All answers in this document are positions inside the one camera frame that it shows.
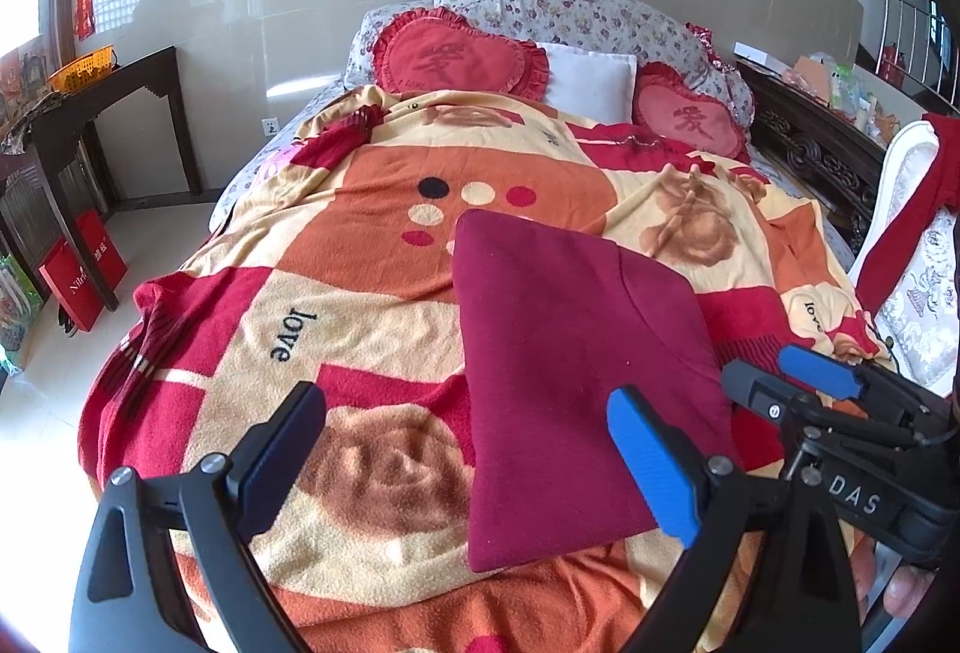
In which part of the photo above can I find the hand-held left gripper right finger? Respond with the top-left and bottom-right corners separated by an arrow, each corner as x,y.
605,385 -> 861,653

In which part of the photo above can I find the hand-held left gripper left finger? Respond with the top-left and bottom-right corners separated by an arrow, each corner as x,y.
67,381 -> 328,653

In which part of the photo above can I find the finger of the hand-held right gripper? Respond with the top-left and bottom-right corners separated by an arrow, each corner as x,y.
777,345 -> 952,431
721,358 -> 835,434

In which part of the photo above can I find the maroon sweater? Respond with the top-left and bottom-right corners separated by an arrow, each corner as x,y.
450,208 -> 741,574

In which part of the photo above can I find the person's right hand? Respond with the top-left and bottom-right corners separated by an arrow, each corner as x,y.
853,540 -> 938,624

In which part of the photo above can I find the red garment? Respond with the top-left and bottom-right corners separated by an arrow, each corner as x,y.
856,113 -> 960,314

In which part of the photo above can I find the red orange printed blanket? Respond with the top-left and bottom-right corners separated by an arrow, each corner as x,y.
75,85 -> 899,653

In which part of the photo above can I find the red gift bag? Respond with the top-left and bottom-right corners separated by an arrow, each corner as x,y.
39,237 -> 104,334
75,208 -> 129,296

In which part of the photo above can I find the pile of assorted packets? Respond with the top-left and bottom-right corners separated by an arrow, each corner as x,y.
784,52 -> 905,146

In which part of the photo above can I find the small red heart pillow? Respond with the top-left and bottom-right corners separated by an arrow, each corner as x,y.
631,61 -> 752,160

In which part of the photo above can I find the floral bed sheet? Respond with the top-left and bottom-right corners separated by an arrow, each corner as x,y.
208,85 -> 355,231

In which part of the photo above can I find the green printed bag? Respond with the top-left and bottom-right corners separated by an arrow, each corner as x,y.
0,250 -> 40,356

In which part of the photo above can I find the white flat box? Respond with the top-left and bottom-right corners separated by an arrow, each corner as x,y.
733,41 -> 790,65

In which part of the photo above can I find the red ruffled cushion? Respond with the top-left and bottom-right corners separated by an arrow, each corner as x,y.
685,22 -> 740,79

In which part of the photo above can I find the metal railing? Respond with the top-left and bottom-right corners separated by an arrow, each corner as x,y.
868,0 -> 960,116

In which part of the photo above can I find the white pillow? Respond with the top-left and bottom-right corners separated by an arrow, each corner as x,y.
535,42 -> 639,124

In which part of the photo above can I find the dark wooden table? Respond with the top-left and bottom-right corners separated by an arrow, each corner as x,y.
0,46 -> 204,314

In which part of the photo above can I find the long floral pillow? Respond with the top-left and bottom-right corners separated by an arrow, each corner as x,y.
433,0 -> 755,133

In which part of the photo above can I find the short floral pillow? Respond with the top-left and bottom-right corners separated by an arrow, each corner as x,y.
343,4 -> 437,94

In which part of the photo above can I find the yellow plastic basket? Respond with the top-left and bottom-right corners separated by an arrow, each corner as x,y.
46,46 -> 120,94

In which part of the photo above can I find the large red heart pillow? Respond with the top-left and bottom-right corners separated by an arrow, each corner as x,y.
370,7 -> 553,100

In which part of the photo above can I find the dark carved wooden bed frame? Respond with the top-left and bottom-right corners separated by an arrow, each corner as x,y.
735,59 -> 891,258

